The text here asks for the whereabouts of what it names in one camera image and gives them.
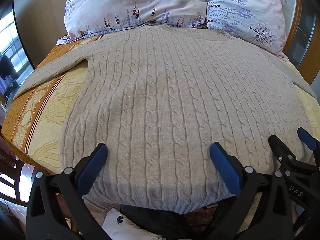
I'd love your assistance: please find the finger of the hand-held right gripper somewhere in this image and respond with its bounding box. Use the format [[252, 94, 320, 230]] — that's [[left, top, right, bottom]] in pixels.
[[297, 127, 320, 155], [268, 134, 300, 173]]

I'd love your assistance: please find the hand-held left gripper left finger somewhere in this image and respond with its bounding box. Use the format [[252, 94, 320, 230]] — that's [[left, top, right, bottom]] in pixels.
[[26, 143, 108, 240]]

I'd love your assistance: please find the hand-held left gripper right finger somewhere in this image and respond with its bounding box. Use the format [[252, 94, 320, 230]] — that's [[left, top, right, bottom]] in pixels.
[[209, 142, 293, 240]]

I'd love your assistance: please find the beige cable knit sweater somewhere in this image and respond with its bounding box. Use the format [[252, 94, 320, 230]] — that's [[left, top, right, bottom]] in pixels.
[[14, 25, 317, 214]]

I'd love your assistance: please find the yellow patterned bed sheet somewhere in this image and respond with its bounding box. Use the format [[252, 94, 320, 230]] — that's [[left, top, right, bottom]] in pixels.
[[1, 34, 320, 178]]

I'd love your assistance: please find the white garment with snap button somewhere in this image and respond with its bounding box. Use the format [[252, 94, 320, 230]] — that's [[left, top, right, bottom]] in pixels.
[[102, 207, 175, 240]]

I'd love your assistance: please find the wooden chair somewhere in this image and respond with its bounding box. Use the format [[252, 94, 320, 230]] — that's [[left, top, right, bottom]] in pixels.
[[0, 130, 34, 207]]

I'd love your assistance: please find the dark grey cloth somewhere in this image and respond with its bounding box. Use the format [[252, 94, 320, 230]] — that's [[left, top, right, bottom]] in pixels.
[[120, 203, 197, 240]]

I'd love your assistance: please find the wooden headboard with glass panels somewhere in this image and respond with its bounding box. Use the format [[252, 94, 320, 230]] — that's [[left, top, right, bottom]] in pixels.
[[260, 0, 320, 85]]

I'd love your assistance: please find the tree print pillow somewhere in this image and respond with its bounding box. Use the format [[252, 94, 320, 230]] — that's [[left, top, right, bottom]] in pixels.
[[206, 0, 288, 55]]

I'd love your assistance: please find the window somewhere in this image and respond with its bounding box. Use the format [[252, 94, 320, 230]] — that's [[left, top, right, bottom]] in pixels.
[[0, 12, 34, 98]]

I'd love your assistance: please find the pink floral pillow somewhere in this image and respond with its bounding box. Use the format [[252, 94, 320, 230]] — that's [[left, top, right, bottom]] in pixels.
[[56, 0, 213, 42]]

